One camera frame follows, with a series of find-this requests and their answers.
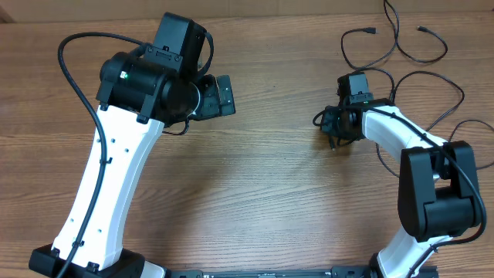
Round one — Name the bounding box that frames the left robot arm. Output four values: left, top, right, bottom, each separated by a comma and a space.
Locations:
29, 13, 235, 277

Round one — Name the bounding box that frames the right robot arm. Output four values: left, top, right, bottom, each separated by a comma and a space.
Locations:
313, 72, 487, 277

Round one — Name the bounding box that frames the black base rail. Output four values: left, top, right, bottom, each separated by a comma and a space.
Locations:
164, 266, 378, 278

